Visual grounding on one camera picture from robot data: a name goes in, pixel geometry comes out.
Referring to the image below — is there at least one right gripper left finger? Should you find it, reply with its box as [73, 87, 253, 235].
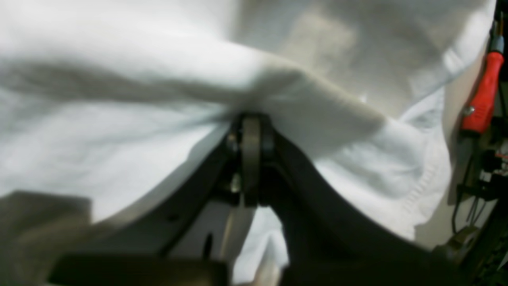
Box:
[48, 114, 261, 286]

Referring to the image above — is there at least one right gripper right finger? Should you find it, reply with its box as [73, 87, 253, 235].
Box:
[258, 117, 466, 286]

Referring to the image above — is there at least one white t-shirt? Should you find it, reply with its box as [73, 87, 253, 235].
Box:
[1, 0, 496, 286]

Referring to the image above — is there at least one red handled tool left edge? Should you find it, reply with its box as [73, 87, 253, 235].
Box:
[460, 24, 505, 135]

